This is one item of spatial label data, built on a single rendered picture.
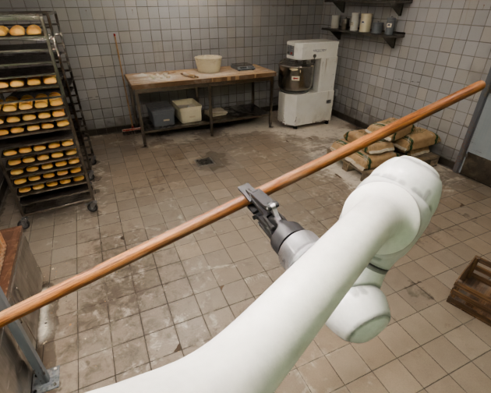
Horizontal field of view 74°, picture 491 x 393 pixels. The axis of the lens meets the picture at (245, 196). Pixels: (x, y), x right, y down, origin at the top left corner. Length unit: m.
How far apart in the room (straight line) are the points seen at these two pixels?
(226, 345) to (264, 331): 0.03
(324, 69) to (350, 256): 5.42
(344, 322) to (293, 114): 5.16
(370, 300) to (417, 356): 1.98
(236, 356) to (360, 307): 0.29
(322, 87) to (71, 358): 4.92
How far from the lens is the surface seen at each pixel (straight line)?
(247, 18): 6.12
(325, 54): 5.70
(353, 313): 0.52
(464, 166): 4.89
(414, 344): 2.55
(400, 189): 0.49
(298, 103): 5.55
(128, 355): 2.38
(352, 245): 0.35
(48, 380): 2.44
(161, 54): 5.71
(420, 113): 1.05
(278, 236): 0.64
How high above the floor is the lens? 1.91
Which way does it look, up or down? 31 degrees down
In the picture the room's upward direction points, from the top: straight up
